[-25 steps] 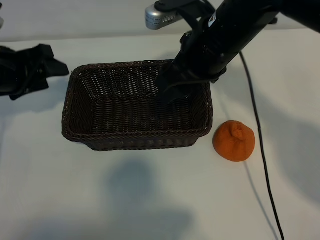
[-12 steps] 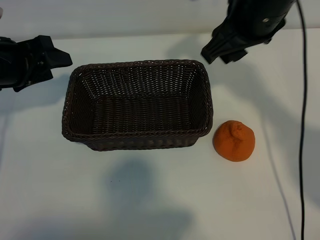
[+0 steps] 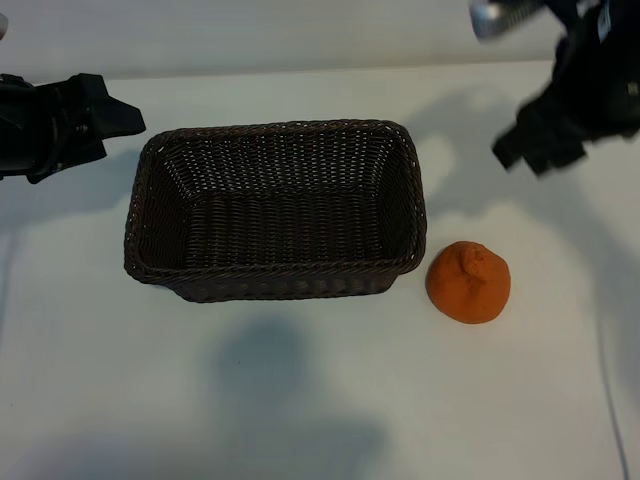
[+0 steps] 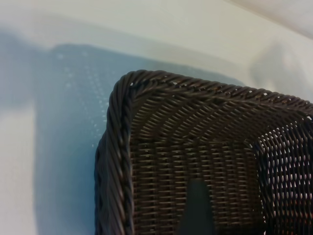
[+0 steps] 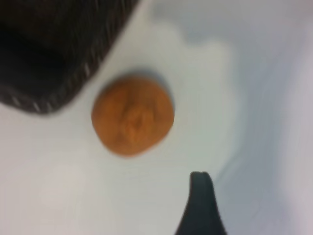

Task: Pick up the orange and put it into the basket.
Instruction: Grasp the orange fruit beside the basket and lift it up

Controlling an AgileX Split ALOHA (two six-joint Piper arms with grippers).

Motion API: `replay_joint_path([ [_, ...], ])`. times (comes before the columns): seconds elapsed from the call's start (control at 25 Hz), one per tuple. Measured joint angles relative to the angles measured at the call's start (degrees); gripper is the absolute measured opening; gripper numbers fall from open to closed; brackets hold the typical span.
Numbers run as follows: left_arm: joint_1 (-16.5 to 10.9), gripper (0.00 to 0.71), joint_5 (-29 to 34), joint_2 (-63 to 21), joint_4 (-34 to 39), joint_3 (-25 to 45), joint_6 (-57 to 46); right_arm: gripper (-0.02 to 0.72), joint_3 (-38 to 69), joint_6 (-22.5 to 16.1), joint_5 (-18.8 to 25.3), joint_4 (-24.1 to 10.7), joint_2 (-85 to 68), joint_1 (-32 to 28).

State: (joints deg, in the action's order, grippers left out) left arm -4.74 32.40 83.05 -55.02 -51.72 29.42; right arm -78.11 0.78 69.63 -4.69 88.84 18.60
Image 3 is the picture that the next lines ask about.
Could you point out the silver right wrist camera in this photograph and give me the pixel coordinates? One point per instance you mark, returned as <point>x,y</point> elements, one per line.
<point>500,15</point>

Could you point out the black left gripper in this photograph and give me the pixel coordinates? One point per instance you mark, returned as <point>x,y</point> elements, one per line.
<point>40,125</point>

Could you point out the orange mandarin fruit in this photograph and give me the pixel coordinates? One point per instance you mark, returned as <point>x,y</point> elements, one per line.
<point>467,290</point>

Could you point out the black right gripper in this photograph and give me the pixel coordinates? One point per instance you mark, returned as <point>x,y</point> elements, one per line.
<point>600,100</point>

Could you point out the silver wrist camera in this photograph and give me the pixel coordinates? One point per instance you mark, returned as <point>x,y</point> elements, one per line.
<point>3,25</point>
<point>500,15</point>

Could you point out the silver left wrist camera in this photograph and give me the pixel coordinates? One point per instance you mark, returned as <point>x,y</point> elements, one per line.
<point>3,25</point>

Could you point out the dark brown woven basket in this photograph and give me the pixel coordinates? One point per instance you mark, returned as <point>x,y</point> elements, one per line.
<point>280,230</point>

